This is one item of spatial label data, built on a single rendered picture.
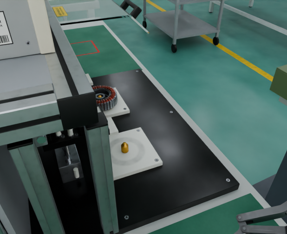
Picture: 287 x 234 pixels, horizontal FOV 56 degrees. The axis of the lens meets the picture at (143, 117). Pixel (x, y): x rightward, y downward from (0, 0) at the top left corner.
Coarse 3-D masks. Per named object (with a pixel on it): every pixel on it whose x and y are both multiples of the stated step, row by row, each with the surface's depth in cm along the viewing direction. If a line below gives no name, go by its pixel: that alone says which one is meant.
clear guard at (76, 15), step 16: (48, 0) 84; (64, 0) 84; (80, 0) 84; (96, 0) 84; (112, 0) 84; (64, 16) 71; (80, 16) 71; (96, 16) 71; (112, 16) 71; (128, 16) 72
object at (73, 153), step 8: (72, 144) 67; (56, 152) 65; (72, 152) 65; (64, 160) 63; (72, 160) 63; (64, 168) 62; (72, 168) 63; (80, 168) 64; (64, 176) 63; (72, 176) 64; (80, 176) 65
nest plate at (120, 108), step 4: (120, 96) 92; (120, 100) 90; (116, 104) 88; (120, 104) 88; (124, 104) 88; (112, 108) 87; (116, 108) 87; (120, 108) 87; (124, 108) 87; (128, 108) 87; (104, 112) 85; (108, 112) 85; (112, 112) 85; (116, 112) 85; (120, 112) 85; (124, 112) 86; (128, 112) 86; (108, 116) 84; (112, 116) 85
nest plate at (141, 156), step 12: (120, 132) 77; (132, 132) 77; (120, 144) 73; (132, 144) 73; (144, 144) 73; (120, 156) 70; (132, 156) 70; (144, 156) 70; (156, 156) 70; (120, 168) 67; (132, 168) 67; (144, 168) 67
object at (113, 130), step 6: (108, 120) 66; (108, 126) 64; (114, 126) 64; (66, 132) 60; (78, 132) 60; (84, 132) 59; (114, 132) 62; (54, 138) 58; (60, 138) 58; (66, 138) 58; (72, 138) 58; (78, 138) 59; (84, 138) 59; (48, 144) 57; (54, 144) 57; (60, 144) 58; (66, 144) 58; (48, 150) 58; (66, 150) 60; (66, 156) 62
